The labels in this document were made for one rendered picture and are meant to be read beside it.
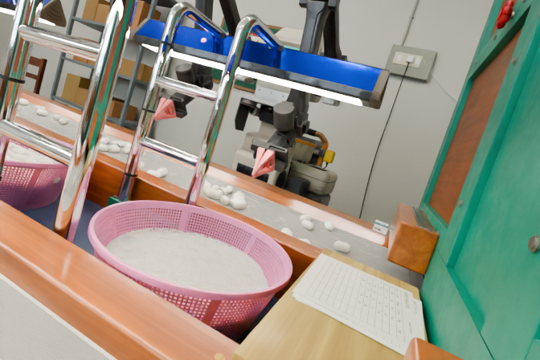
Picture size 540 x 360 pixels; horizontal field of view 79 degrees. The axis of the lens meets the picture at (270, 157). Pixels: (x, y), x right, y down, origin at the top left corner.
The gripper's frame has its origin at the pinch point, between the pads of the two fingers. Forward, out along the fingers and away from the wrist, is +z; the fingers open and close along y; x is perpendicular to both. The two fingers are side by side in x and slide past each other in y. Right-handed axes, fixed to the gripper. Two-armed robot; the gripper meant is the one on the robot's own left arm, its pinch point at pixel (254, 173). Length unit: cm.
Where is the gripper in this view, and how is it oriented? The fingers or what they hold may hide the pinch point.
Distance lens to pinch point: 83.0
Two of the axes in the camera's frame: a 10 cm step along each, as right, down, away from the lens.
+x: 0.2, 7.4, 6.7
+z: -4.7, 6.0, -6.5
